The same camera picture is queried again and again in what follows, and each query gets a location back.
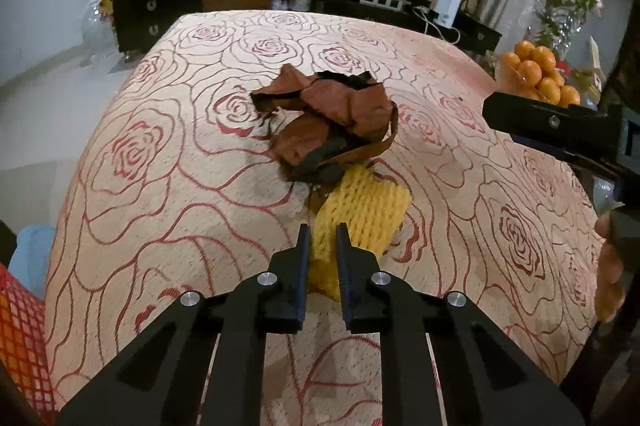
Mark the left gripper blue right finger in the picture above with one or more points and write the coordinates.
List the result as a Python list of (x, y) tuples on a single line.
[(344, 255)]

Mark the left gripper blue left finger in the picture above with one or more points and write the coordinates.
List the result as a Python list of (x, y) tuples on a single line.
[(299, 284)]

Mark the yellow foam fruit net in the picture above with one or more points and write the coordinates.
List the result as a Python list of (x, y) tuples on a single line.
[(373, 210)]

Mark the brown paper bag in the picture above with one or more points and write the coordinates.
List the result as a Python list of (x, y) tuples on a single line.
[(343, 120)]

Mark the person right hand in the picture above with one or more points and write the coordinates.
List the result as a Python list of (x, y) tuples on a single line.
[(610, 294)]

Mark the glass bowl of oranges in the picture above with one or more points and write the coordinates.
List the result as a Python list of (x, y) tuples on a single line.
[(530, 71)]

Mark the rose pattern tablecloth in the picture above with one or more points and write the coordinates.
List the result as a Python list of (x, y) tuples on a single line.
[(177, 190)]

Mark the white router box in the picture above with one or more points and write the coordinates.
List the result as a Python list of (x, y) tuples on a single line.
[(446, 11)]

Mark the light blue floor mat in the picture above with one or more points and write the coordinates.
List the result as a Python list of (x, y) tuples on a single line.
[(30, 261)]

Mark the red plastic mesh basket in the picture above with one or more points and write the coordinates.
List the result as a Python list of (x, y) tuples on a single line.
[(23, 355)]

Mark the large clear water jug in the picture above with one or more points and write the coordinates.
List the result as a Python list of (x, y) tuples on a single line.
[(97, 34)]

